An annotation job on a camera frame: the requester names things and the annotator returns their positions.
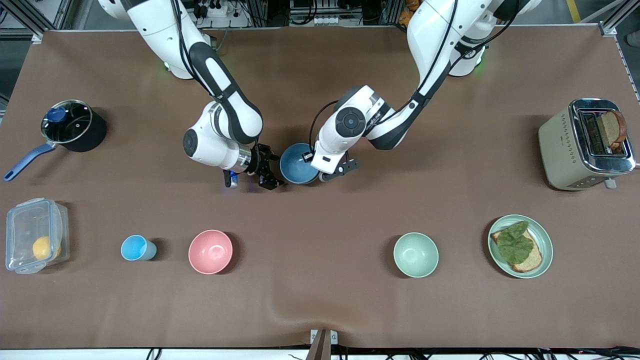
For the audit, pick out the light blue cup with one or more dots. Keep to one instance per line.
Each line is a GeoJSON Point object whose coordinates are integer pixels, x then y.
{"type": "Point", "coordinates": [134, 248]}

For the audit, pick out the orange snack bag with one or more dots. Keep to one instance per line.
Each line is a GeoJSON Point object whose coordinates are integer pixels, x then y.
{"type": "Point", "coordinates": [407, 12]}

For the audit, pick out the small white socket strip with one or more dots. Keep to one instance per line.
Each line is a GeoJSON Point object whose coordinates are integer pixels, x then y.
{"type": "Point", "coordinates": [326, 20]}

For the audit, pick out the white power strip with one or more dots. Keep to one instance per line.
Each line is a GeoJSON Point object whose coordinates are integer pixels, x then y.
{"type": "Point", "coordinates": [220, 10]}

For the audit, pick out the aluminium frame profile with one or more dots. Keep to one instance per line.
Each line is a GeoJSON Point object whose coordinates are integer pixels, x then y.
{"type": "Point", "coordinates": [55, 15]}
{"type": "Point", "coordinates": [609, 29]}

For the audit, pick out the pale green plate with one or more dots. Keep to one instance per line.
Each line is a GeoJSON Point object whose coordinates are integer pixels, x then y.
{"type": "Point", "coordinates": [546, 240]}

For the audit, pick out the pink bowl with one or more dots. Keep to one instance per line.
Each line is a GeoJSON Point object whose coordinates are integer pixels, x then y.
{"type": "Point", "coordinates": [210, 252]}

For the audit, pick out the bread slice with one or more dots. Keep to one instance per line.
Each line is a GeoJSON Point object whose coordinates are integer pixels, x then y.
{"type": "Point", "coordinates": [534, 260]}

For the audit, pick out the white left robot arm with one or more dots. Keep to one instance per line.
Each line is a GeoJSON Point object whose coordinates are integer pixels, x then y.
{"type": "Point", "coordinates": [435, 35]}

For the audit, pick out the blue bowl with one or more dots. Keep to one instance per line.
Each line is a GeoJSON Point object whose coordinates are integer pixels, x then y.
{"type": "Point", "coordinates": [296, 164]}

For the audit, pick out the beige chrome toaster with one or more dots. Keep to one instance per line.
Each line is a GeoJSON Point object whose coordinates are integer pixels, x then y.
{"type": "Point", "coordinates": [565, 160]}

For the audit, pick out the green lettuce leaf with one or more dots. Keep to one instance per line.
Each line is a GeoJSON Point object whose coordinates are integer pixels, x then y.
{"type": "Point", "coordinates": [515, 245]}

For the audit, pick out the brown table cloth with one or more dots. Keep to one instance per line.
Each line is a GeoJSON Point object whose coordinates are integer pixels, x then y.
{"type": "Point", "coordinates": [320, 300]}

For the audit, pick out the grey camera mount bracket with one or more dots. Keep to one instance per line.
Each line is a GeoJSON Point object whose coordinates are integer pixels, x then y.
{"type": "Point", "coordinates": [322, 345]}

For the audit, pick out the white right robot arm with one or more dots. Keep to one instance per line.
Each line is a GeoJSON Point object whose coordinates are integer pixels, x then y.
{"type": "Point", "coordinates": [225, 100]}

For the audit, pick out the brown toast slice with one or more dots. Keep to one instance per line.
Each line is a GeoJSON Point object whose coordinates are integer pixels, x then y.
{"type": "Point", "coordinates": [614, 127]}

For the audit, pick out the yellow lemon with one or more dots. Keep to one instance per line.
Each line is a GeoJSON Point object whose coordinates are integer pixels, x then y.
{"type": "Point", "coordinates": [44, 248]}

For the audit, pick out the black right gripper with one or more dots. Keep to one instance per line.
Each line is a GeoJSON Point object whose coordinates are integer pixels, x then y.
{"type": "Point", "coordinates": [259, 163]}

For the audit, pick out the glass lid blue knob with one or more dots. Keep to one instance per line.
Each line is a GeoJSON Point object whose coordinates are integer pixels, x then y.
{"type": "Point", "coordinates": [75, 125]}

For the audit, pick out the clear plastic lidded container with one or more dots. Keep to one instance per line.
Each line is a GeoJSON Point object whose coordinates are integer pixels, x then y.
{"type": "Point", "coordinates": [25, 220]}

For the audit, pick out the pale green bowl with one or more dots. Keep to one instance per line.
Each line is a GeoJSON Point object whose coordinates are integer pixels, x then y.
{"type": "Point", "coordinates": [415, 255]}

